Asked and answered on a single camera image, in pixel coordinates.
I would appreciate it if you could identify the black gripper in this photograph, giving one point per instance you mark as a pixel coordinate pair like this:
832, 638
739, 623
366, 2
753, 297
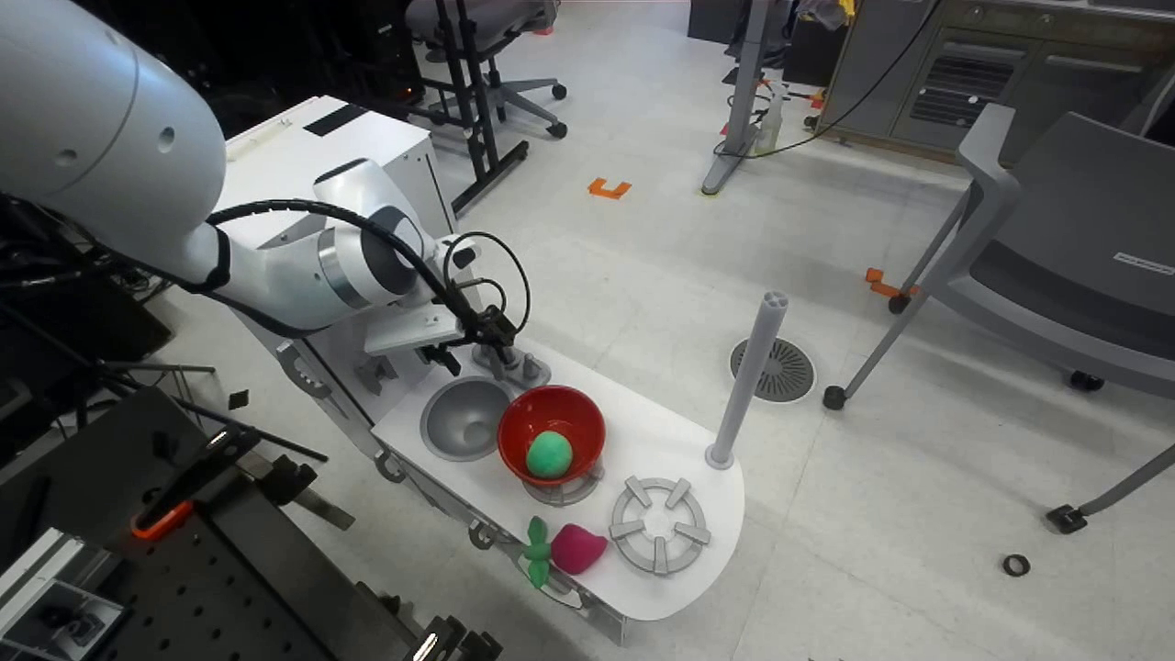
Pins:
492, 327

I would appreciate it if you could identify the grey toy faucet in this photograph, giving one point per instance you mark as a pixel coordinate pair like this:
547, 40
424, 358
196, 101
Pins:
513, 363

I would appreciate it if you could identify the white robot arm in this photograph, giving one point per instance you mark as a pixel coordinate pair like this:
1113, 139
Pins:
116, 139

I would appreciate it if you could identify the grey toy sink basin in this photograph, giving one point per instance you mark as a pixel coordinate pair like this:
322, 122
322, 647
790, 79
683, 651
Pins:
462, 418

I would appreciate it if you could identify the red bowl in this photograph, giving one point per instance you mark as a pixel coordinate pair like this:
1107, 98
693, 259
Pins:
559, 407

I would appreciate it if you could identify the green ball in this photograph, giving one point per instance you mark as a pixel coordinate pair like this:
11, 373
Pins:
547, 451

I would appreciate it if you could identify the white toy kitchen counter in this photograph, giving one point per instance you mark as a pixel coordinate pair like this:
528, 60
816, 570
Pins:
639, 443

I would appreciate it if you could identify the green toy utensil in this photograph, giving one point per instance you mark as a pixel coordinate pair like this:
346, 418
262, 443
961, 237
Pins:
536, 552

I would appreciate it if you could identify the pink plush toy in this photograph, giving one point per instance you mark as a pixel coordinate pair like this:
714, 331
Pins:
579, 548

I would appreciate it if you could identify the grey toy stove burner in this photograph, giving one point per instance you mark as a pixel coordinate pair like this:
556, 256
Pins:
657, 525

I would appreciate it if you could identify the white cabinet box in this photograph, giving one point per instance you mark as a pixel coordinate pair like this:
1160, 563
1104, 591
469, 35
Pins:
282, 160

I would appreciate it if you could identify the grey upright pole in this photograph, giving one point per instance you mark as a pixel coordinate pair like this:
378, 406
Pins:
748, 376

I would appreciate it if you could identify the round floor drain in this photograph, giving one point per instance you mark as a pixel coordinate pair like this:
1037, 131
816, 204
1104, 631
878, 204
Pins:
788, 373

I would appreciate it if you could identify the grey desk leg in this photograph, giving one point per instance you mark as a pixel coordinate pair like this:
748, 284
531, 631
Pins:
739, 122

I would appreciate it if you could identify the grey metal cabinet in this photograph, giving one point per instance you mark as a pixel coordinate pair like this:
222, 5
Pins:
917, 76

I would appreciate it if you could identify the grey folding chair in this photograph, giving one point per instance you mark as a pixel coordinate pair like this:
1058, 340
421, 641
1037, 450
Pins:
1066, 256

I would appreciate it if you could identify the black desk frame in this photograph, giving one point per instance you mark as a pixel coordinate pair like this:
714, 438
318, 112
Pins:
464, 98

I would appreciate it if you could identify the orange handled clamp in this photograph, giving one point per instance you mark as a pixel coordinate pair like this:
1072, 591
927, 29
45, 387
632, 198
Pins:
196, 487

